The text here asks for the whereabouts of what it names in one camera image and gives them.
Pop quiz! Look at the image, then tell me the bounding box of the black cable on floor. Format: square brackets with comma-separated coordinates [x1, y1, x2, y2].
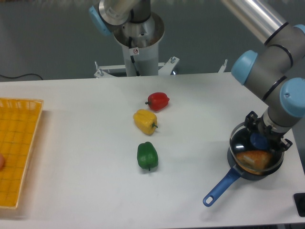
[0, 73, 44, 80]

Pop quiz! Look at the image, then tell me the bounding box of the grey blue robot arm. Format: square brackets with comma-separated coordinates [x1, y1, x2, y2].
[89, 0, 305, 151]

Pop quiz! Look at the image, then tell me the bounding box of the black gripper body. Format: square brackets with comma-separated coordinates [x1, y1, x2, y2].
[256, 116, 287, 149]

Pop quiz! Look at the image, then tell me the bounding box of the dark pot blue handle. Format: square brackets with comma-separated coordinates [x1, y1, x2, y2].
[203, 126, 285, 208]

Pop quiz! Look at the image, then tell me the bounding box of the yellow woven basket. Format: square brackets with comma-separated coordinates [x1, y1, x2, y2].
[0, 97, 44, 209]

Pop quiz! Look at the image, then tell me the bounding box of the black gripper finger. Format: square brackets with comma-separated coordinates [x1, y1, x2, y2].
[275, 138, 293, 151]
[244, 111, 258, 133]

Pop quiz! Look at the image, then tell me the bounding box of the golden pastry turnover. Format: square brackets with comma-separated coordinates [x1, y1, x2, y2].
[235, 150, 273, 175]

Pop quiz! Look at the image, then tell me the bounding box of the red bell pepper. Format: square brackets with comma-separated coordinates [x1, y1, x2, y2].
[145, 92, 170, 111]

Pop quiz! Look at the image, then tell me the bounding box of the yellow bell pepper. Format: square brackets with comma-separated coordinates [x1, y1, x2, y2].
[133, 109, 158, 135]

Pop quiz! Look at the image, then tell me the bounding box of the black box table corner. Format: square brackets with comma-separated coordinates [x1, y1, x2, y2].
[294, 193, 305, 217]

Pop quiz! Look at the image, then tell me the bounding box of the glass lid blue knob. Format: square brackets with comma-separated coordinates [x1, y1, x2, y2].
[227, 123, 285, 176]

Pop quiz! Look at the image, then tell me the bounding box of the green bell pepper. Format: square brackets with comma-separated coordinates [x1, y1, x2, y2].
[137, 142, 159, 171]

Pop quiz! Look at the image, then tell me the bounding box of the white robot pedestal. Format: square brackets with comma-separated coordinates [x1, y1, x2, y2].
[93, 11, 228, 79]

